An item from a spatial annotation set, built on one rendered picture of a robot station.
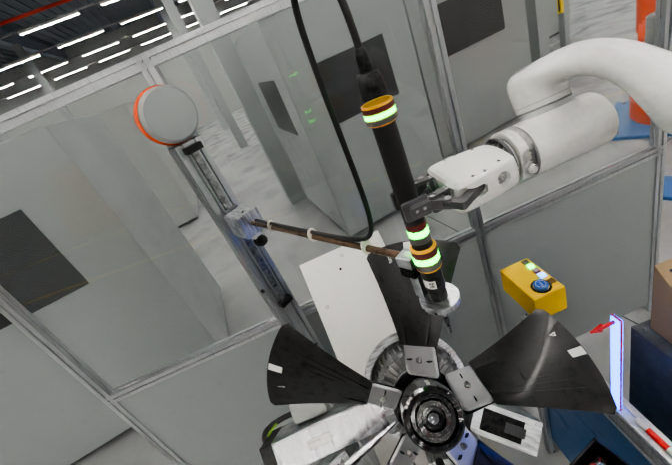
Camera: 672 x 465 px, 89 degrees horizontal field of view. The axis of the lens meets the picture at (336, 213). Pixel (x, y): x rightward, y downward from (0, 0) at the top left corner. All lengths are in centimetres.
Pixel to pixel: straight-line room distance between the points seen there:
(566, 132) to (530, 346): 50
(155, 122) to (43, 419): 256
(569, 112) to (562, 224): 126
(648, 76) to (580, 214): 138
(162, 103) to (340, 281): 69
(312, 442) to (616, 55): 92
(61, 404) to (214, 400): 153
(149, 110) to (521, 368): 106
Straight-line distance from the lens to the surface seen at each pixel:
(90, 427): 331
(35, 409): 322
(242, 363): 168
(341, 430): 97
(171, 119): 105
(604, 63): 54
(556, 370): 90
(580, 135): 60
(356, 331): 103
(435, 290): 61
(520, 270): 124
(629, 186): 200
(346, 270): 103
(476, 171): 52
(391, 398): 84
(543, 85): 58
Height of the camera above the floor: 191
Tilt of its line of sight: 26 degrees down
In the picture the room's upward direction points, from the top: 24 degrees counter-clockwise
